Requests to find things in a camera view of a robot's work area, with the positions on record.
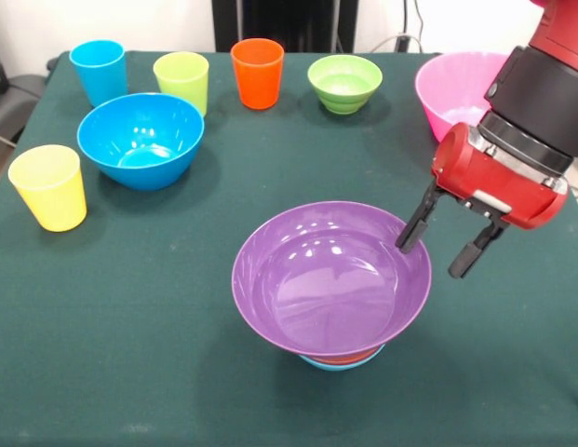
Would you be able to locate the dark green tablecloth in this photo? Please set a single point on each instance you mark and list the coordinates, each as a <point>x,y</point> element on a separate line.
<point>130,302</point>

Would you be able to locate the yellow plastic cup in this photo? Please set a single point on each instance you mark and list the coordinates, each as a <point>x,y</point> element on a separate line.
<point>51,195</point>

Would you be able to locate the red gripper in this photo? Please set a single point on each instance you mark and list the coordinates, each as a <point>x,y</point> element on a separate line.
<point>493,181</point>

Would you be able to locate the orange plastic cup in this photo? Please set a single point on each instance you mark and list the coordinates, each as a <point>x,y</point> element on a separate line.
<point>257,79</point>

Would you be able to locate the large blue plastic bowl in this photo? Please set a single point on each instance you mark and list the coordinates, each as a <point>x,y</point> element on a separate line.
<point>139,139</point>

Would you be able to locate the black chair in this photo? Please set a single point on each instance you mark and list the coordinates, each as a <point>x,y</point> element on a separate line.
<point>14,102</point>

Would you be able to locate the lime green plastic cup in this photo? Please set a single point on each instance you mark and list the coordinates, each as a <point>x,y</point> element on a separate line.
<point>181,79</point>

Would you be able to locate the large pink plastic bowl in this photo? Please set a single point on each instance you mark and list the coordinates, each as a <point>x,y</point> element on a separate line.
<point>451,88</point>

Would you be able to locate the purple plastic bowl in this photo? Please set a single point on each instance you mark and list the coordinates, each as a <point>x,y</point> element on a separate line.
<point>326,279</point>

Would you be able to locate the small blue plastic bowl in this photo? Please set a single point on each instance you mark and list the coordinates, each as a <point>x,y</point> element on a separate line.
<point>337,366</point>

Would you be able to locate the orange plastic bowl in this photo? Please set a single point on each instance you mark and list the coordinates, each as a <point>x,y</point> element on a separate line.
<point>340,359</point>

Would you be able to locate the blue plastic cup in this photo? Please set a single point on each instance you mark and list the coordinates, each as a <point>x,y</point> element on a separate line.
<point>102,74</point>

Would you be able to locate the small green plastic bowl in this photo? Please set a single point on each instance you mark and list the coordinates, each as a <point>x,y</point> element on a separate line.
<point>344,84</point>

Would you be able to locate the black power plug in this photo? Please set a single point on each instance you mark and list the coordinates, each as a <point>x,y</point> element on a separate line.
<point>402,43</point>

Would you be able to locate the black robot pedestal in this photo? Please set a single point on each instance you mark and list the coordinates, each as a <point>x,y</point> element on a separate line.
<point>288,28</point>

